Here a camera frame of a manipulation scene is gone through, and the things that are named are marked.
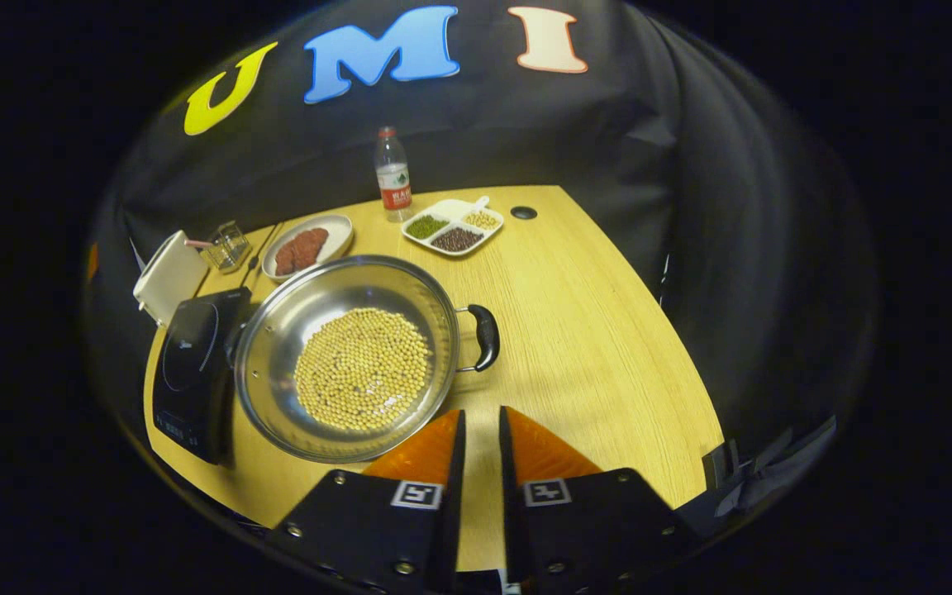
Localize white round plate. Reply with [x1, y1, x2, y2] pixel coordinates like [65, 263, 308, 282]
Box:
[261, 214, 355, 283]

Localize black power cable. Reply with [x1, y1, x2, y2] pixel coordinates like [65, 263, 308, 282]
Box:
[239, 221, 284, 292]

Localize dark red beans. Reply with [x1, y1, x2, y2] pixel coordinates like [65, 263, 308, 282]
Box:
[431, 227, 483, 253]

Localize white toaster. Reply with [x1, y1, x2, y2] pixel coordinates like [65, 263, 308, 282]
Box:
[132, 230, 209, 329]

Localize black induction cooktop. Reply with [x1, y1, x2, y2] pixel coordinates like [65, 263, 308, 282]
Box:
[151, 287, 254, 465]

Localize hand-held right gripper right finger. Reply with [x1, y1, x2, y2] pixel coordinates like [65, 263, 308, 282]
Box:
[499, 405, 696, 592]

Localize clear plastic water bottle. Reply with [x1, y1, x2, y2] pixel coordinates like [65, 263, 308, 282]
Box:
[374, 126, 413, 223]

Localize red raw meat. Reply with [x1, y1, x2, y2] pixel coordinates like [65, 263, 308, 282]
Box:
[274, 227, 330, 276]

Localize stainless steel pot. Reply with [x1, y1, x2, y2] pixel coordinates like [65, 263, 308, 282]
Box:
[224, 255, 502, 464]

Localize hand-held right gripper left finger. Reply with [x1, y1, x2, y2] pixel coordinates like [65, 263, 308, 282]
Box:
[265, 409, 467, 595]

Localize metal wire basket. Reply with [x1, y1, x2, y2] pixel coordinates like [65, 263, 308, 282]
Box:
[199, 220, 252, 274]

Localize white divided dish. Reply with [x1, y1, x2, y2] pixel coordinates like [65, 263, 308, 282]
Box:
[401, 196, 504, 258]

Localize pile of soybeans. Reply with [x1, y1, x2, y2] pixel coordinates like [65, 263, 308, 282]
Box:
[294, 307, 434, 432]

